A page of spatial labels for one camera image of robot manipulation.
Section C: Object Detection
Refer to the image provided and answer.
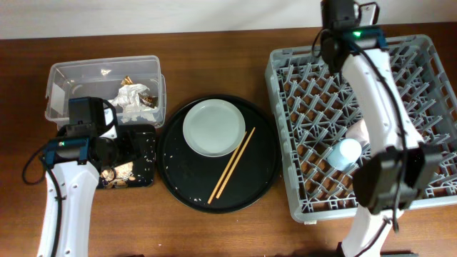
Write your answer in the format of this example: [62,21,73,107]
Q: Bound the white paper waste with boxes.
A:
[109,76,159,123]

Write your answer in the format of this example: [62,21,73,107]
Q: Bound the food scraps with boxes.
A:
[100,162,136,188]

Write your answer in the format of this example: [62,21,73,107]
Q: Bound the grey round plate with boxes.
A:
[183,99,246,158]

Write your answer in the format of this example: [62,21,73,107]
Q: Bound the wooden chopstick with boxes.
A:
[209,127,256,201]
[207,133,251,204]

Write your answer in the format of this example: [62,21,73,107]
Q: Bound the blue cup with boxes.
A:
[326,138,362,171]

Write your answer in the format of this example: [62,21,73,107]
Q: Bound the pink cup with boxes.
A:
[346,119,370,147]

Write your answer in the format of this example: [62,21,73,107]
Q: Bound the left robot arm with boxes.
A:
[37,124,155,256]

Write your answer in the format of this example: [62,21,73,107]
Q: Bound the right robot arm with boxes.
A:
[321,26,442,256]

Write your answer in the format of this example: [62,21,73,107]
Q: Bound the clear plastic waste bin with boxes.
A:
[45,55,166,128]

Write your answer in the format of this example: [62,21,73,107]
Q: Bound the grey dishwasher rack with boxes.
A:
[265,35,456,223]

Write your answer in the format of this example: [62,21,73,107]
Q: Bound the black rectangular tray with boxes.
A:
[53,123,158,190]

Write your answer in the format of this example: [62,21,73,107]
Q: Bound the round black serving tray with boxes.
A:
[156,95,281,213]

